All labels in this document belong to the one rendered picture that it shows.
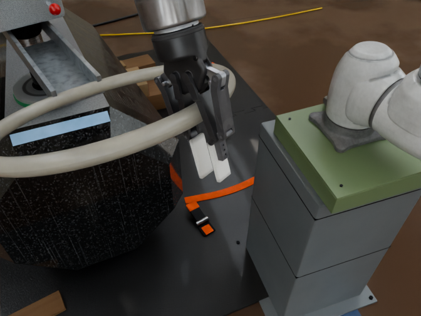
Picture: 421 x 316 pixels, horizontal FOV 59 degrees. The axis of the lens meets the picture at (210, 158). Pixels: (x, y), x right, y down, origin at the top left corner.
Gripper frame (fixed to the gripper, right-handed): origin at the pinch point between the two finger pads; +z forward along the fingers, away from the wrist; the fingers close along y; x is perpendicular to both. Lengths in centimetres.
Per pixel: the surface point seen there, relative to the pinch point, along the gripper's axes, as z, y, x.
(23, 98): -5, 91, -10
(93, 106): 4, 79, -26
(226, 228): 89, 77, -71
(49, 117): 3, 85, -13
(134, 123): 15, 74, -37
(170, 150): 32, 72, -48
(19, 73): -10, 116, -22
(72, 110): 3, 82, -20
